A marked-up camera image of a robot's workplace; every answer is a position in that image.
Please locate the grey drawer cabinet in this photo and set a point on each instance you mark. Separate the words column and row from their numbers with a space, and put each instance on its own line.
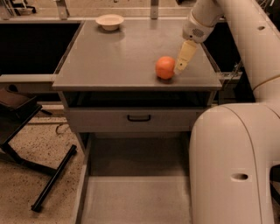
column 117, row 70

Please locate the black stand with tray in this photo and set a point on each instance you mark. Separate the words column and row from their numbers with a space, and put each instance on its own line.
column 16, row 110

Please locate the orange fruit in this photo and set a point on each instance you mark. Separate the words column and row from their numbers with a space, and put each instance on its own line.
column 165, row 67

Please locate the black drawer handle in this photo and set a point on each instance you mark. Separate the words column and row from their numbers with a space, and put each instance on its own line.
column 138, row 118

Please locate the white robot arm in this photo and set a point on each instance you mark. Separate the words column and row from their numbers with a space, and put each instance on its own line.
column 234, row 146

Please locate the open grey drawer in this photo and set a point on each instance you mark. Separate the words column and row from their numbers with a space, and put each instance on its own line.
column 134, row 180

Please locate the closed grey drawer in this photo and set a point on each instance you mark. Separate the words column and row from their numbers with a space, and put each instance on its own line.
column 105, row 120

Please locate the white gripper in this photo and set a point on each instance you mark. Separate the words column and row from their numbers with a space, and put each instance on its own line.
column 196, row 30

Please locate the white bowl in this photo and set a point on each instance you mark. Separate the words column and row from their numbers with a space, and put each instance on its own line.
column 110, row 22

